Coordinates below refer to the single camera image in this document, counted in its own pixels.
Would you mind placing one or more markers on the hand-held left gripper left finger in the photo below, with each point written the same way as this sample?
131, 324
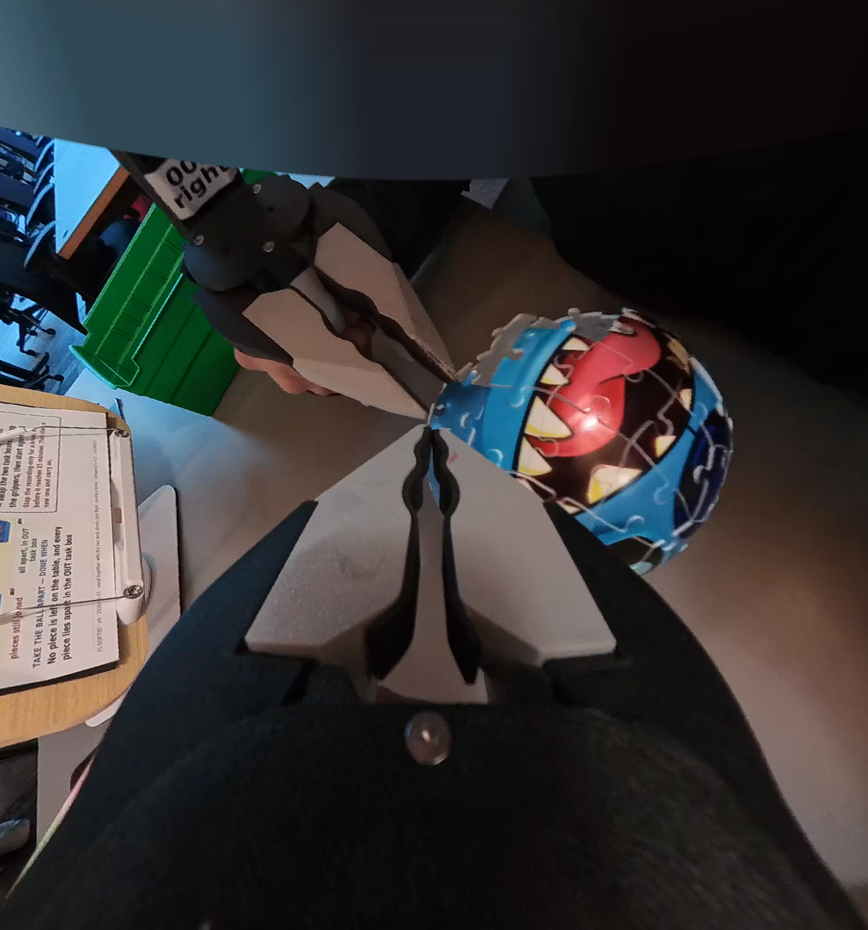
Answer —
318, 574

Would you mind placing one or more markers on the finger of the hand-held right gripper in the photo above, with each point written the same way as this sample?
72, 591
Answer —
318, 349
376, 290

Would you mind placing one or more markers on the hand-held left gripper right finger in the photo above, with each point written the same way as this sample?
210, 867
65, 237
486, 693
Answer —
528, 574

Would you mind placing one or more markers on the blue monster-mouth puzzle ball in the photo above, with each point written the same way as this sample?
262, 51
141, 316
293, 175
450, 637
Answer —
608, 436

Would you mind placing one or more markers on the person's right hand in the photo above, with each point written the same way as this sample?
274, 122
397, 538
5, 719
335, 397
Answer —
281, 378

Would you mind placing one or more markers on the green plastic bin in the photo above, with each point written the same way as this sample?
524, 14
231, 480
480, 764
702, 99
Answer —
158, 327

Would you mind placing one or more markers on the white plastic stand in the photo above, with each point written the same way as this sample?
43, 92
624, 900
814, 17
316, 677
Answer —
161, 537

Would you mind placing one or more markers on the white table with orange edge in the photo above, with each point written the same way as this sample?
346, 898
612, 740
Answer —
89, 189

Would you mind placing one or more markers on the white clipboard clip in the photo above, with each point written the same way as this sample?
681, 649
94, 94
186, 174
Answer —
127, 523

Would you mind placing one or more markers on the wooden clipboard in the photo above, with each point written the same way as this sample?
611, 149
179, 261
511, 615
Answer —
125, 676

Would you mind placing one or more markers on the row of black office chairs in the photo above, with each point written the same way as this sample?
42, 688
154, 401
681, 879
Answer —
5, 240

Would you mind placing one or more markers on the printed instruction sheet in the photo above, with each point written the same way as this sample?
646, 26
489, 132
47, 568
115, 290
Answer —
34, 537

